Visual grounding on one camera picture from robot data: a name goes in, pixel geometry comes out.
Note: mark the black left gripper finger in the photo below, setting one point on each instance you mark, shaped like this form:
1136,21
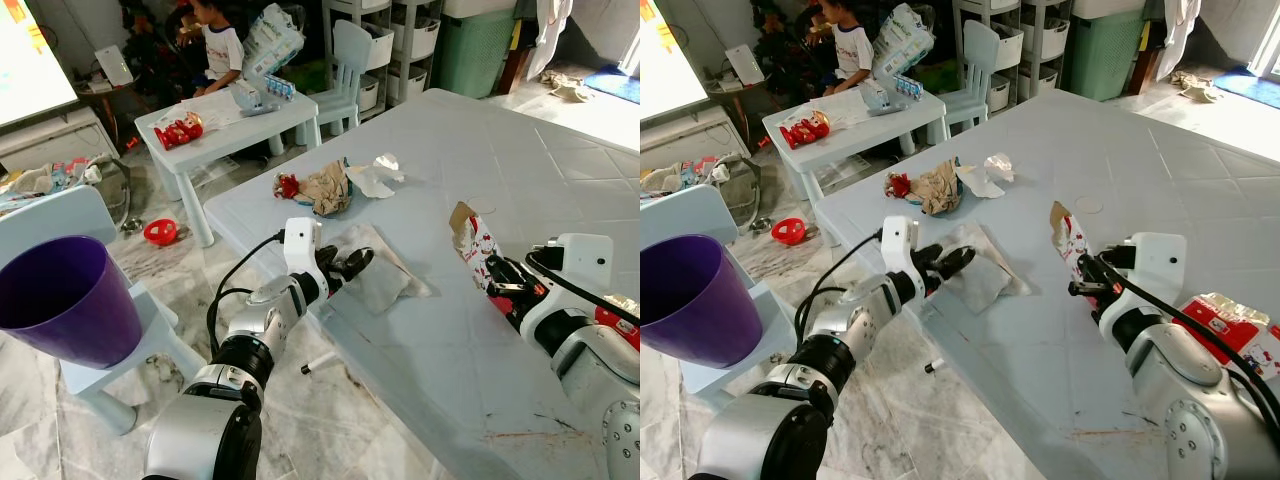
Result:
947,275
360,256
350,277
958,254

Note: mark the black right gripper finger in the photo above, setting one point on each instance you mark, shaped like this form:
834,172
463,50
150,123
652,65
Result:
1092,268
1085,291
505,292
505,268

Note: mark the grey cloth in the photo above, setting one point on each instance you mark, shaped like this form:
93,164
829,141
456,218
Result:
390,285
990,285

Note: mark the red cardboard box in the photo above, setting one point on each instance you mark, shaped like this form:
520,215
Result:
470,235
1068,232

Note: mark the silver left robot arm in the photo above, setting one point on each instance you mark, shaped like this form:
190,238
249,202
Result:
760,440
200,440

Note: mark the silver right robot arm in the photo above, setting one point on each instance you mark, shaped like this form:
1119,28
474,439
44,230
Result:
600,370
1180,390

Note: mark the crumpled brown paper trash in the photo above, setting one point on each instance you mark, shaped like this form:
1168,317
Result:
325,188
935,188

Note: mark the purple plastic rubbish bin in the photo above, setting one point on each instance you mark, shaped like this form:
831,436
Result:
70,300
700,300

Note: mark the clear white plastic wrapper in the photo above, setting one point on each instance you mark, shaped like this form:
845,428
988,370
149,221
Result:
372,178
982,178

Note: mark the red white snack carton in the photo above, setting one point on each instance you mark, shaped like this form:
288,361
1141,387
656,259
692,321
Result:
1215,325
628,304

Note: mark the large light blue folding table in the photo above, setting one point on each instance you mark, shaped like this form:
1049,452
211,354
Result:
520,160
1130,150

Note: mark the red plastic bowl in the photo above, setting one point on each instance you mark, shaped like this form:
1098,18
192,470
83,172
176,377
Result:
788,231
160,232

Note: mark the small light blue child table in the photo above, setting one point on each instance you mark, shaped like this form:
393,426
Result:
250,125
870,122

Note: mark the blue capped bottle pack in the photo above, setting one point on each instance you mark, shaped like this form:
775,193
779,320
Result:
895,93
265,95

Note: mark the light blue child chair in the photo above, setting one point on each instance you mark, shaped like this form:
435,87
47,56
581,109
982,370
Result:
680,210
50,215

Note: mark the red snack bag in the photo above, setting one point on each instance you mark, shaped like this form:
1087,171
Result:
805,130
180,131

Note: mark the beige rag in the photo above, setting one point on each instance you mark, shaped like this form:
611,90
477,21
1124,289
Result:
565,88
1195,87

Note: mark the pale blue tall-backed child chair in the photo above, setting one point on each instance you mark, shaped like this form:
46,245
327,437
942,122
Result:
350,60
978,60

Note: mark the green laundry basket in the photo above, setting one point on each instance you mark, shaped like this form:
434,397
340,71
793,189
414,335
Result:
475,55
1105,55

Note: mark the blue floor mat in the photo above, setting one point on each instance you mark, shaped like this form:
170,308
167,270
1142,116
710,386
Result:
615,85
1250,88

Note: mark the white green tissue pack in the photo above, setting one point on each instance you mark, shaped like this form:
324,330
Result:
272,40
903,40

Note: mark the white storage drawer shelf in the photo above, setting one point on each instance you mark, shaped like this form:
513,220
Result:
410,40
1040,40

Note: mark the white low cabinet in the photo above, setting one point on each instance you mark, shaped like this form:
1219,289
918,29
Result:
690,138
60,140

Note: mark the child in white shirt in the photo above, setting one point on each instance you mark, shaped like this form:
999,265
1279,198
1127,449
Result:
222,50
852,50

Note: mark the white hanging cloth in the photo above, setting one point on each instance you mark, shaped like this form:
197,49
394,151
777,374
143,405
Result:
1180,35
550,35

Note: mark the bright display screen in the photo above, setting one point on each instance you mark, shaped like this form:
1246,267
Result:
665,55
30,60

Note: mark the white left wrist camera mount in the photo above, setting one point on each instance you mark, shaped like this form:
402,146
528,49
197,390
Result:
300,245
900,245

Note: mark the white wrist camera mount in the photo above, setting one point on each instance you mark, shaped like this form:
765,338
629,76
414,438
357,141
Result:
900,245
585,262
300,245
1160,262

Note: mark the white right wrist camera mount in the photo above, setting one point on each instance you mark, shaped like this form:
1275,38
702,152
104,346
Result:
585,262
1160,262

